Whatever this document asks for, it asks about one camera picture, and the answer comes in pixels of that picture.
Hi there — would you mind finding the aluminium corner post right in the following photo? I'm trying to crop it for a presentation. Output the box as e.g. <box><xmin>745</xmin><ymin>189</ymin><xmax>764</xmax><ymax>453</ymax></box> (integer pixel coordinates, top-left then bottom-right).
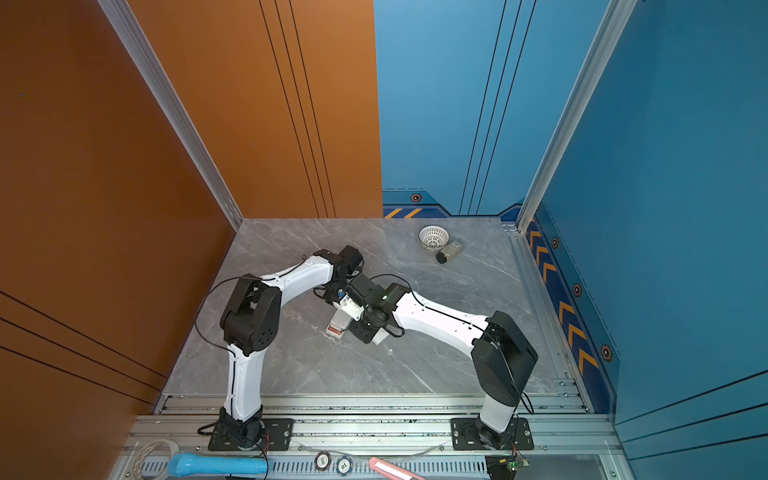
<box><xmin>515</xmin><ymin>0</ymin><xmax>637</xmax><ymax>234</ymax></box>

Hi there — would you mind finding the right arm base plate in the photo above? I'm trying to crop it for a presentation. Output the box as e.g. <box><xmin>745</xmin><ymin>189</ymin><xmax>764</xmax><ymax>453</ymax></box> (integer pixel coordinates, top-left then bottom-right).
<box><xmin>450</xmin><ymin>416</ymin><xmax>535</xmax><ymax>451</ymax></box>

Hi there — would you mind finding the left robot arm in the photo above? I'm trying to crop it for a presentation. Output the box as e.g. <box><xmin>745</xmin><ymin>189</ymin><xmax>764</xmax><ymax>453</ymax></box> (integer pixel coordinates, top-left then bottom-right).
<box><xmin>209</xmin><ymin>246</ymin><xmax>363</xmax><ymax>451</ymax></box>

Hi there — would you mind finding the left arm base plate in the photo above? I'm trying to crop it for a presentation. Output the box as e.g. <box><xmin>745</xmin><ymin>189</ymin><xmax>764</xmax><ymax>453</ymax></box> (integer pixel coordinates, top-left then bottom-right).
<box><xmin>197</xmin><ymin>409</ymin><xmax>294</xmax><ymax>452</ymax></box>

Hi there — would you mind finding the small green circuit board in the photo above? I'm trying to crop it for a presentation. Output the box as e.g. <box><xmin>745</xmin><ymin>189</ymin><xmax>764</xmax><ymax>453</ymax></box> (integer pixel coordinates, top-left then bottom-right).
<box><xmin>485</xmin><ymin>456</ymin><xmax>530</xmax><ymax>480</ymax></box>

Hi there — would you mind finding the patterned white ceramic bowl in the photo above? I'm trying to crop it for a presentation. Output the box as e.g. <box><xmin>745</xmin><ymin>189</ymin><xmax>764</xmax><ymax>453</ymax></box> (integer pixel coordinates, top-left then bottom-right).
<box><xmin>418</xmin><ymin>225</ymin><xmax>450</xmax><ymax>251</ymax></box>

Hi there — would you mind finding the glass jar with black lid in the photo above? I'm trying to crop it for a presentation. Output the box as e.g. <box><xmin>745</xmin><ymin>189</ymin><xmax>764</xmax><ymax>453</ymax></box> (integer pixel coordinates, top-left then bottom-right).
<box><xmin>435</xmin><ymin>241</ymin><xmax>464</xmax><ymax>264</ymax></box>

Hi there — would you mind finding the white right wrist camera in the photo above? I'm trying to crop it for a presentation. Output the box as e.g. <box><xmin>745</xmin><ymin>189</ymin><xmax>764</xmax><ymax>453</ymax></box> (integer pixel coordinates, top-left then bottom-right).
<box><xmin>339</xmin><ymin>295</ymin><xmax>365</xmax><ymax>321</ymax></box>

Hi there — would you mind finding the aluminium corner post left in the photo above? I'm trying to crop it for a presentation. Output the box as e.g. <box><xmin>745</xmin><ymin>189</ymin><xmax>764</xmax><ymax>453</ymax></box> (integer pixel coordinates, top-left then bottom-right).
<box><xmin>98</xmin><ymin>0</ymin><xmax>244</xmax><ymax>231</ymax></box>

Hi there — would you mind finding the aluminium corner post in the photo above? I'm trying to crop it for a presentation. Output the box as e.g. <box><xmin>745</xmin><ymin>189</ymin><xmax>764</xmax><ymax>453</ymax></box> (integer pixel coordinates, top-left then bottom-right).
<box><xmin>98</xmin><ymin>0</ymin><xmax>244</xmax><ymax>231</ymax></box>
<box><xmin>515</xmin><ymin>0</ymin><xmax>637</xmax><ymax>234</ymax></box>

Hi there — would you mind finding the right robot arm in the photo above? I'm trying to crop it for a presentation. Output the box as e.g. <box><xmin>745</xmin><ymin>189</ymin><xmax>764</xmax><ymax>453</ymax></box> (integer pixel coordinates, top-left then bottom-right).
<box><xmin>331</xmin><ymin>275</ymin><xmax>539</xmax><ymax>436</ymax></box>

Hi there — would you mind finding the blue plastic handle tool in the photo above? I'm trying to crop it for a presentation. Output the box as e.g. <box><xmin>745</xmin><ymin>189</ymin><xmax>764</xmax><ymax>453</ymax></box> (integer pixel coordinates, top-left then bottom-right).
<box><xmin>167</xmin><ymin>452</ymin><xmax>270</xmax><ymax>477</ymax></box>

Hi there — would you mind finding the clear tape roll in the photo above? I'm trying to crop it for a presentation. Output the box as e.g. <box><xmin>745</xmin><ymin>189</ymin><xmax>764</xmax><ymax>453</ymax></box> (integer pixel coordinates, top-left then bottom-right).
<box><xmin>128</xmin><ymin>439</ymin><xmax>180</xmax><ymax>480</ymax></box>

